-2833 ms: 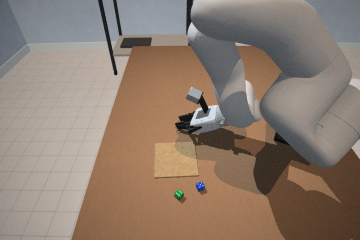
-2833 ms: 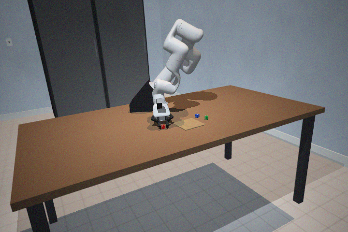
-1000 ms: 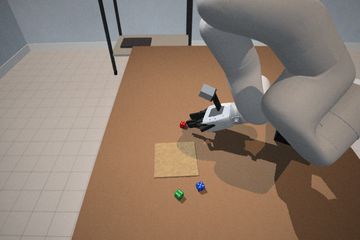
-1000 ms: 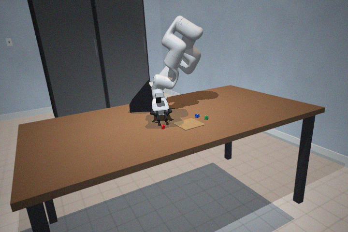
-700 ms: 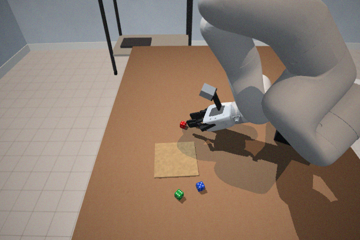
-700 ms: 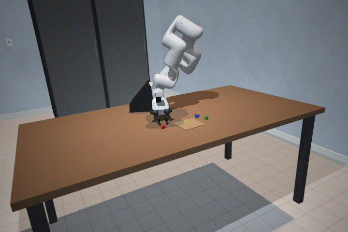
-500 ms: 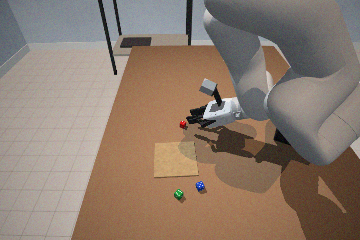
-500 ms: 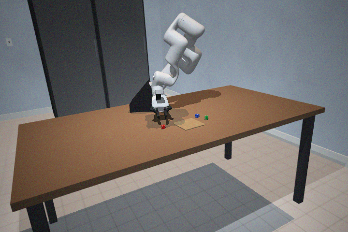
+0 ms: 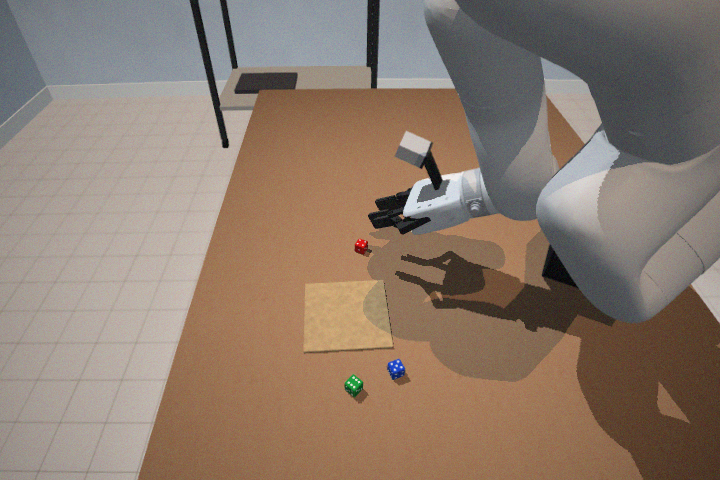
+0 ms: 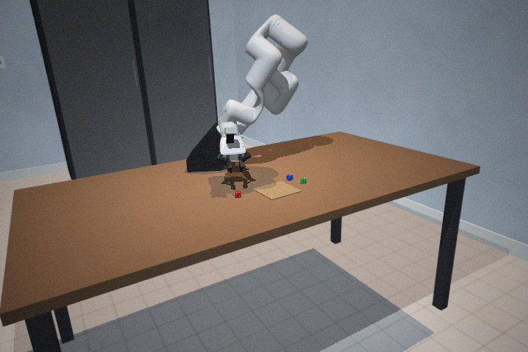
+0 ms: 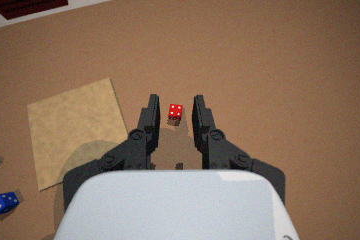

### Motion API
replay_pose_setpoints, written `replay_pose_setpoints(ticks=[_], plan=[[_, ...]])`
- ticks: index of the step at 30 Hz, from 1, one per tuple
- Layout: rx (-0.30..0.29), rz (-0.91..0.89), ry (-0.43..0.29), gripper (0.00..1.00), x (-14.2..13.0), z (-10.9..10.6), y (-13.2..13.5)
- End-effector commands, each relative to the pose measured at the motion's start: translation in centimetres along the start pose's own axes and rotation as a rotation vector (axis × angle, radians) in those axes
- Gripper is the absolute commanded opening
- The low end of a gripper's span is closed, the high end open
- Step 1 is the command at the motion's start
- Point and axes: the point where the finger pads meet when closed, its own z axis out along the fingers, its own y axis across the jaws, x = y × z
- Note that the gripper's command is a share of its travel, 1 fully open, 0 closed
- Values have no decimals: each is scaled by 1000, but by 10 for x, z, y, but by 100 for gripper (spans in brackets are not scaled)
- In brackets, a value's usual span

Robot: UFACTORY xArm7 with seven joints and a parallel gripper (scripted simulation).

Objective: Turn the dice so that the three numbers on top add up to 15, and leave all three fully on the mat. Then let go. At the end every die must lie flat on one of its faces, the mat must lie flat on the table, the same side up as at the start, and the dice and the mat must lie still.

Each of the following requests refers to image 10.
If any beige flat mat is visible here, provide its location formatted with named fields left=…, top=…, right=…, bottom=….
left=253, top=181, right=302, bottom=200

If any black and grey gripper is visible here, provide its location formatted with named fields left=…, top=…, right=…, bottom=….
left=217, top=134, right=251, bottom=173

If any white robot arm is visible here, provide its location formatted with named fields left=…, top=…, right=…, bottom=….
left=216, top=15, right=308, bottom=144

